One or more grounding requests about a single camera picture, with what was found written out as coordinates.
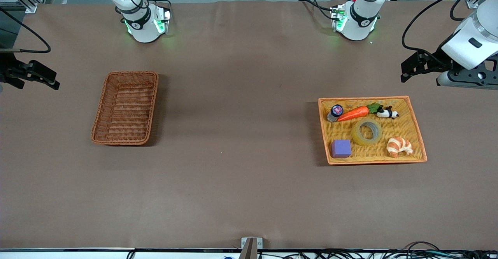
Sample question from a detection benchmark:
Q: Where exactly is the short black left arm cable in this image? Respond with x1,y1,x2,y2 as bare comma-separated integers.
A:
449,0,481,22

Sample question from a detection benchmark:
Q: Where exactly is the toy panda figure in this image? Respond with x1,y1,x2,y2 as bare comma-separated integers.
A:
376,105,400,120

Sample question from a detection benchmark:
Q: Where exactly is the clear yellowish tape roll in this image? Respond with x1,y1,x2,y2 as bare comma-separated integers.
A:
351,119,383,147

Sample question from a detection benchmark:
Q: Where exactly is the brown wicker basket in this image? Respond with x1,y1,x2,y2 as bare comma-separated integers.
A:
91,71,159,146

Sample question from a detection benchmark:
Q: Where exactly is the toy croissant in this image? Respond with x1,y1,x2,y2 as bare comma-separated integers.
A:
386,136,414,159

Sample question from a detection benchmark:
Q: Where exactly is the orange toy carrot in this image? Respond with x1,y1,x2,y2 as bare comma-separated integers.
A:
337,102,383,122

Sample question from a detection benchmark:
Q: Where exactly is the metal table edge bracket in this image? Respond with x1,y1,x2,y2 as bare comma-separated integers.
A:
239,237,263,259

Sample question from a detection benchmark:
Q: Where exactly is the small purple-lidded jar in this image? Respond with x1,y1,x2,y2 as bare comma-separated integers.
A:
326,104,344,123

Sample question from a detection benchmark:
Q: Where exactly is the brown table cover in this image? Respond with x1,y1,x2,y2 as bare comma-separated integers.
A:
0,0,498,250

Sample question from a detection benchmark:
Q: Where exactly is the purple foam block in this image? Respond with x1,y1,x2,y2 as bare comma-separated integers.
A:
331,139,352,159

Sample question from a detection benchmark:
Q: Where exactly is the long black left arm cable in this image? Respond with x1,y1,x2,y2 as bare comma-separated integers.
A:
402,0,485,57

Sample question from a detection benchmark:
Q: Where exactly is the yellow basket with orange rim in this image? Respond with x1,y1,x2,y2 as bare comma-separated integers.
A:
318,96,428,166

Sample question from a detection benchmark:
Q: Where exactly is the black left base cable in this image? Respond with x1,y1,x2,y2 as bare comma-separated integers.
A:
298,0,340,21

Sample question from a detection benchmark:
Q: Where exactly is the black looped cable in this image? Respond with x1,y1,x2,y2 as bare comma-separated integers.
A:
405,241,441,252

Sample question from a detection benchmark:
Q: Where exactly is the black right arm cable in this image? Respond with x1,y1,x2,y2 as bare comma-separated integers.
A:
0,8,52,54

